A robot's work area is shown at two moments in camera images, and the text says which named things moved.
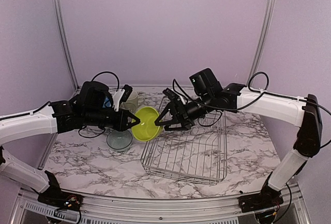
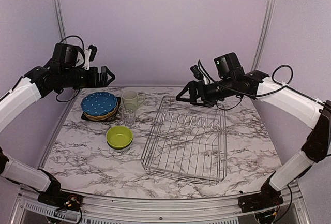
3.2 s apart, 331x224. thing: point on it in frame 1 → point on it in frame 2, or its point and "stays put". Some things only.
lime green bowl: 146,130 → 119,137
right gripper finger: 163,114 → 190,85
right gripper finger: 168,123 → 206,103
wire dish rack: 199,154 stays put
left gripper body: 117,124 → 92,81
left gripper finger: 131,115 → 111,74
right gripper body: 189,119 → 211,95
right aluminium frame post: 264,29 stays put
